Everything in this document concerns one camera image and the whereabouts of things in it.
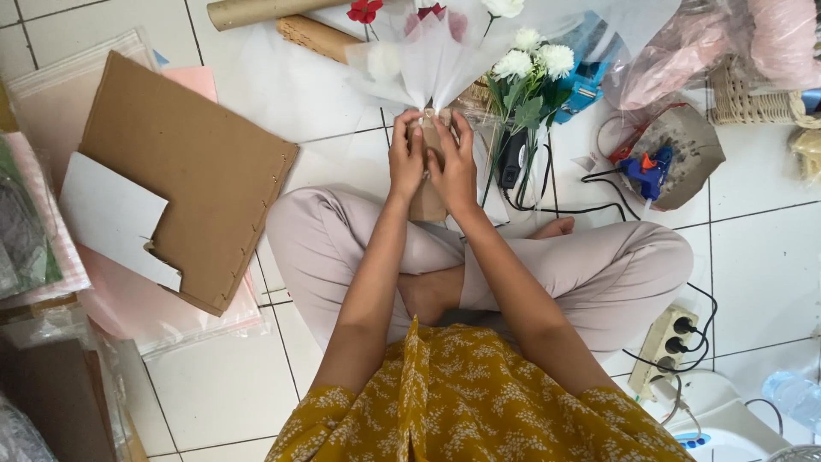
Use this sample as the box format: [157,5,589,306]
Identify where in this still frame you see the clear bag of pink paper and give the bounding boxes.
[602,0,759,115]

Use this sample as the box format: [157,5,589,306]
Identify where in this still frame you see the white artificial flower bunch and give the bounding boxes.
[480,27,576,209]

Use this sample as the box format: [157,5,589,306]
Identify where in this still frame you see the grey stained cardboard piece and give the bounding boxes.
[625,104,727,212]

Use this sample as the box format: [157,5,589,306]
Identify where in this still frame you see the person's right hand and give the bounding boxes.
[426,110,479,218]

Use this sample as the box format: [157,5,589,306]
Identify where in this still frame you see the blue hot glue gun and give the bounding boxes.
[618,145,675,213]

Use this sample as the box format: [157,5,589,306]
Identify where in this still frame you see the black plug cable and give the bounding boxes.
[621,281,719,375]

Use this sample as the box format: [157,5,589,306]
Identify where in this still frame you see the mustard floral shirt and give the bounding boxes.
[264,316,697,462]

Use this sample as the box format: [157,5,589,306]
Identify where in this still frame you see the wicker basket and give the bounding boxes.
[707,54,821,130]

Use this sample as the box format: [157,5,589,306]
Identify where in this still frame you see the translucent white wrapping sheet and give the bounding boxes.
[215,18,387,145]

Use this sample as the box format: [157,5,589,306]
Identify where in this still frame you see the black power cable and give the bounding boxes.
[500,144,644,223]

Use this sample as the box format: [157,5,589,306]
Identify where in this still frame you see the beige trousers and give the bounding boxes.
[265,186,695,355]

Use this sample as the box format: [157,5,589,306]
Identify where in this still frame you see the large brown cardboard sheet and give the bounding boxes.
[77,50,300,318]

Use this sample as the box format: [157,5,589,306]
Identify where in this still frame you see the white plastic appliance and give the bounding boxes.
[640,368,797,462]

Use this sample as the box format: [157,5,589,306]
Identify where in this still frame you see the stack of mesh wrapping sheets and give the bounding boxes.
[0,131,92,310]

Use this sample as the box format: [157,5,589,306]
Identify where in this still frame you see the yellowish item in plastic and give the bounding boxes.
[788,127,821,187]

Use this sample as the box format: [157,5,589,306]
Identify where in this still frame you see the brown box in clear plastic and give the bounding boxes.
[0,307,150,462]

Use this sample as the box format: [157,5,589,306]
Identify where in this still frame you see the red artificial flower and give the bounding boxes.
[346,0,384,42]

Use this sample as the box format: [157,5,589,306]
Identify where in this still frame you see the white paper sheet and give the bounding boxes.
[58,151,183,294]

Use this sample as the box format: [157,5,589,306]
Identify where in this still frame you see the pink wrapping sheets in plastic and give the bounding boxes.
[76,244,272,358]

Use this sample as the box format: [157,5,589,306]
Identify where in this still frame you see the cream power strip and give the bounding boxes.
[627,304,700,404]

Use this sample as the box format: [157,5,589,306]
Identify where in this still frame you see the pink paper roll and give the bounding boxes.
[747,0,821,92]

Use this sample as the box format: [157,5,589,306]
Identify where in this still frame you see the clear water bottle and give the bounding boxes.
[761,370,821,438]

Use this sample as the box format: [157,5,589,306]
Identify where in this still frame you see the white bouquet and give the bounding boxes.
[343,0,681,223]

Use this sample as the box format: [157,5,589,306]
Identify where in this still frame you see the smooth brown cardboard tube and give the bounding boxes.
[206,0,350,32]

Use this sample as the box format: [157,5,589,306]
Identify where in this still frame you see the black hand tool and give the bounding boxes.
[498,128,529,191]

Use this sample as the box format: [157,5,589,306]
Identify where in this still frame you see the corrugated brown paper roll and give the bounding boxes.
[276,15,364,65]

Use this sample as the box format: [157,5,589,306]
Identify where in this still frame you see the beige wrapping sheets packet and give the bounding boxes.
[5,28,161,196]

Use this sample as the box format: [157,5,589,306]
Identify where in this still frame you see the person's left hand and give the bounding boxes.
[387,108,428,201]

